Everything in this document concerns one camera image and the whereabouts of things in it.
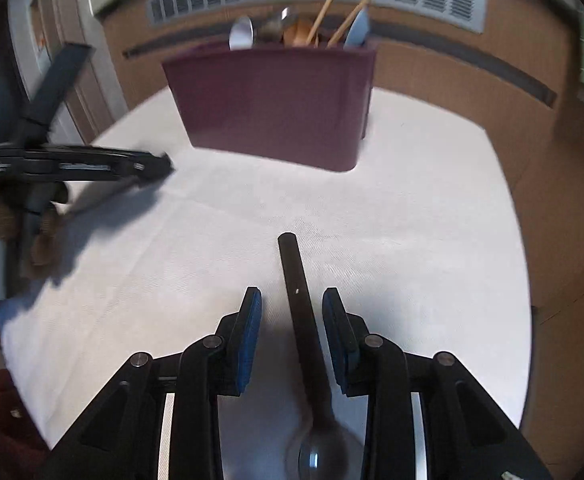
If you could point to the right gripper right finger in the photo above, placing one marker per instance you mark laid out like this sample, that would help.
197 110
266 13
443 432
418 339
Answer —
345 334

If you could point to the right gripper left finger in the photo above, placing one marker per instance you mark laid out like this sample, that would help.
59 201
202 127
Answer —
239 331

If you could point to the grey spoon black handle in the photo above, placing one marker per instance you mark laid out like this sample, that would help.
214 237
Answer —
323 451

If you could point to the wooden chopstick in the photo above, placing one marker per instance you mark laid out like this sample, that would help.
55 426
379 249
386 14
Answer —
340 31
318 20

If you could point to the left gloved hand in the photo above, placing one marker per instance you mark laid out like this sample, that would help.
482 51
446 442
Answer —
44 250

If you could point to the maroon utensil holder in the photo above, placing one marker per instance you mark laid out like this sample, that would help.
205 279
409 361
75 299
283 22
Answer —
307 105

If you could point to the white spoon left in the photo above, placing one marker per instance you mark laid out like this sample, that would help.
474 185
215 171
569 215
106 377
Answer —
241 34

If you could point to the white spoon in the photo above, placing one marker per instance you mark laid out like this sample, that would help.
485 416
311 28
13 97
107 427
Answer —
359 30
241 34

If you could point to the grey spoon in holder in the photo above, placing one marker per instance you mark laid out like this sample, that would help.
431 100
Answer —
273 28

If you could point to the wooden spoon in holder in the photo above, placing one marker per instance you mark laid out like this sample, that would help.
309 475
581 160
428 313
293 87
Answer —
299 32

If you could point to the white spoon right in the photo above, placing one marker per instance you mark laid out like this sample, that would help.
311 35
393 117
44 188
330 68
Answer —
359 30

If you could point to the wooden chopstick in holder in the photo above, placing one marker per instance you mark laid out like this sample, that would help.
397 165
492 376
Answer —
318 20

